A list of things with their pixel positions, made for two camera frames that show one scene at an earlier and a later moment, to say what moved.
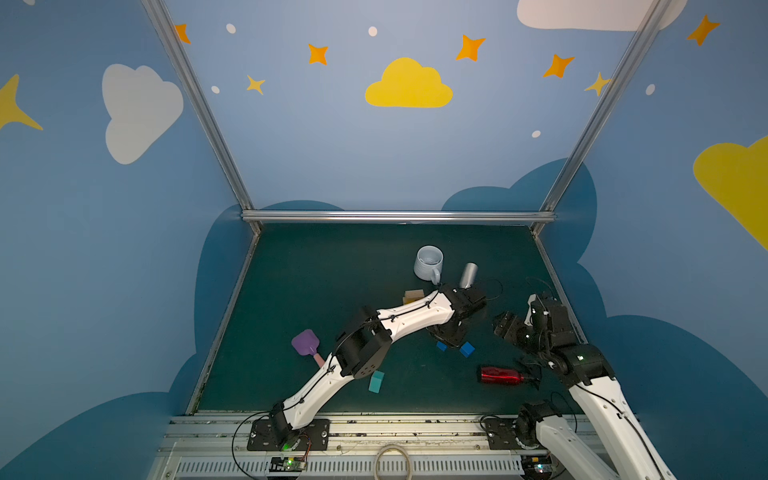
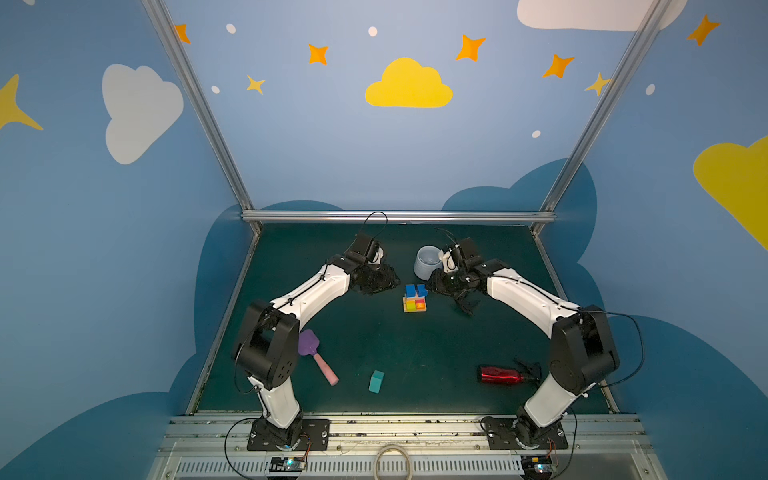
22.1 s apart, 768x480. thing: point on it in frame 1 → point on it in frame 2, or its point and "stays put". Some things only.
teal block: x=376 y=380 stays put
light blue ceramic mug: x=428 y=263 stays put
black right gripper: x=517 y=327 → x=452 y=285
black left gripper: x=450 y=334 → x=377 y=279
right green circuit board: x=537 y=467 stays put
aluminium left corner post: x=202 y=108 stays put
